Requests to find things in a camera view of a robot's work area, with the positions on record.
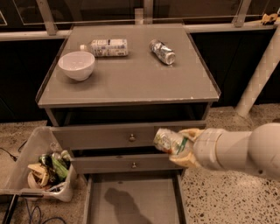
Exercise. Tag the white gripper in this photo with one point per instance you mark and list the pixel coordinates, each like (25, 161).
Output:
(206, 147)

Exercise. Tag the green 7up can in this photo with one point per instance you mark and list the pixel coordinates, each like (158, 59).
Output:
(170, 142)

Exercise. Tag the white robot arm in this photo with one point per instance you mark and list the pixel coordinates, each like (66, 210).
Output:
(255, 152)

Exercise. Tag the brass top drawer knob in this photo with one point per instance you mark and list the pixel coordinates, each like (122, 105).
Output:
(132, 138)

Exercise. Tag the bottom grey drawer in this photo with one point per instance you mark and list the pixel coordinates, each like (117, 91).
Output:
(147, 197)

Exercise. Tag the grey drawer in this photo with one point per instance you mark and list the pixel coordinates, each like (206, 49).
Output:
(106, 136)
(107, 164)
(147, 197)

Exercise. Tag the middle grey drawer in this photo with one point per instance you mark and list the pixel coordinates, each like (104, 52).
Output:
(107, 164)

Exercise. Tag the top grey drawer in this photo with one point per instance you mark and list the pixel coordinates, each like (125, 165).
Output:
(106, 136)

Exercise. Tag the silver crushed can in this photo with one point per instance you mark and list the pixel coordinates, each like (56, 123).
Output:
(164, 53)

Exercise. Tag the grey drawer cabinet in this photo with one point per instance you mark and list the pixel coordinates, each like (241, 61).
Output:
(137, 88)

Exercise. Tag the white labelled plastic bottle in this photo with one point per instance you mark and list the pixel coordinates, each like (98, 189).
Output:
(107, 47)

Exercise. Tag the green bag in bin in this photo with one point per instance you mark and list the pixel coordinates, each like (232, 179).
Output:
(60, 168)

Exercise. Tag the white ceramic bowl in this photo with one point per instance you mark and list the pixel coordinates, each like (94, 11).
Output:
(77, 65)

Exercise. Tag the metal railing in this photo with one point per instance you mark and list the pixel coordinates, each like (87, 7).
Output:
(55, 19)

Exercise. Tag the clear plastic bin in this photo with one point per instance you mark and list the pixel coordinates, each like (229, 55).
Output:
(41, 141)

